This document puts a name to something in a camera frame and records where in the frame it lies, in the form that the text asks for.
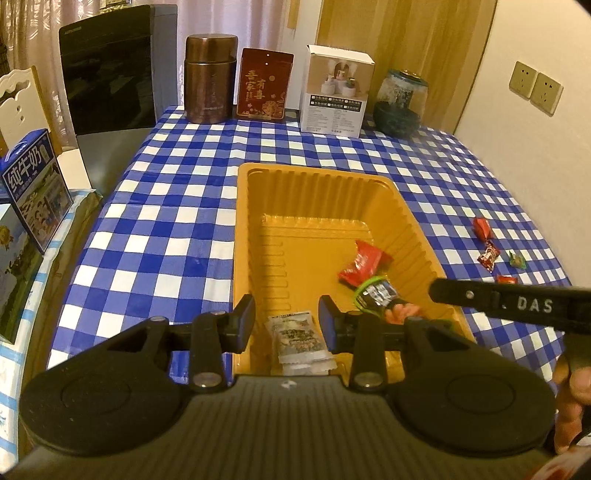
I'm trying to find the white sheer curtain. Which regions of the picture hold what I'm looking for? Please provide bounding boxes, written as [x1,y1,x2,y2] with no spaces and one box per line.
[0,0,324,112]

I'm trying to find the wooden panel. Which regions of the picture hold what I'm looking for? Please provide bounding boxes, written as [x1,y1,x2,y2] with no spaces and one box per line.
[316,0,497,134]

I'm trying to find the blue white checked tablecloth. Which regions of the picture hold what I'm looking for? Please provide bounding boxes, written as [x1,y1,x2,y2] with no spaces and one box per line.
[46,105,573,384]

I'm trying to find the glass jar with dark contents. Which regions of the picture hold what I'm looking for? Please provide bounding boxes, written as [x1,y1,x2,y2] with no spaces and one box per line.
[373,69,429,138]

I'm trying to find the white chair back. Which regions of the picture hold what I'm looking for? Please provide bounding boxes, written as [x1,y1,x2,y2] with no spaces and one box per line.
[0,65,51,155]

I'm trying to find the beige wall socket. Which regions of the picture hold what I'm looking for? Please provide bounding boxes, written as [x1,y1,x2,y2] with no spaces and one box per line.
[530,73,564,116]
[509,61,539,99]

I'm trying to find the dark red patterned box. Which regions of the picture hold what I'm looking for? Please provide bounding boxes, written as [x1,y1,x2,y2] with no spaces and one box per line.
[236,47,295,121]

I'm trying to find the orange plastic tray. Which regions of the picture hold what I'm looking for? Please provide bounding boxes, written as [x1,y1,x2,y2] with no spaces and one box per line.
[233,162,476,377]

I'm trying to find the black glass-front appliance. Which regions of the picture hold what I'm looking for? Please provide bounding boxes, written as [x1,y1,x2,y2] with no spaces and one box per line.
[59,4,178,137]

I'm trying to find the blue milk carton box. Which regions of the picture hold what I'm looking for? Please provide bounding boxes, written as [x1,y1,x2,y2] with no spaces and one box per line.
[0,129,75,254]

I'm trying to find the white product box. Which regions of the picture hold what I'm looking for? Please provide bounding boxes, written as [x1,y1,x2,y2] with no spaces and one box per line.
[299,44,376,138]

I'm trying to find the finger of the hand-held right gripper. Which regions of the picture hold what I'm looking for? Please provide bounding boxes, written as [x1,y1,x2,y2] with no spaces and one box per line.
[428,276,497,319]

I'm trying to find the brown metal canister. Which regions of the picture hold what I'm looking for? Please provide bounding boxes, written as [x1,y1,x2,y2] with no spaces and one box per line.
[185,33,238,124]

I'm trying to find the blue white carton box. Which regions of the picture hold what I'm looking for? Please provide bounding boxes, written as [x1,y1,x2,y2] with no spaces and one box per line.
[0,203,44,344]

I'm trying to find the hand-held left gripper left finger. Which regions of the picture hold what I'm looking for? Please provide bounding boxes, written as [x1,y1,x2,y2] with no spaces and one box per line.
[106,294,257,394]

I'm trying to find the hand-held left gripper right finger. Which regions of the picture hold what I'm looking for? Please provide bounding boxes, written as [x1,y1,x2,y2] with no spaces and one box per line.
[318,295,476,394]

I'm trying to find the dark red white-label candy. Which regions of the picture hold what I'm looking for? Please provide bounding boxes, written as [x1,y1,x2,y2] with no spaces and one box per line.
[477,240,502,274]

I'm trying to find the person's right hand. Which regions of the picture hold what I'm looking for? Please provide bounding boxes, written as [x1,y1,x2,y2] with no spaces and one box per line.
[551,355,591,455]

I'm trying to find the green-rimmed black candy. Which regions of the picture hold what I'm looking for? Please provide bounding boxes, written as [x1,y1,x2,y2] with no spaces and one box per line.
[353,274,428,326]

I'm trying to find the clear packet with dark filling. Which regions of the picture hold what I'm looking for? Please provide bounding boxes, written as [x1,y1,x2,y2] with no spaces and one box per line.
[265,311,335,376]

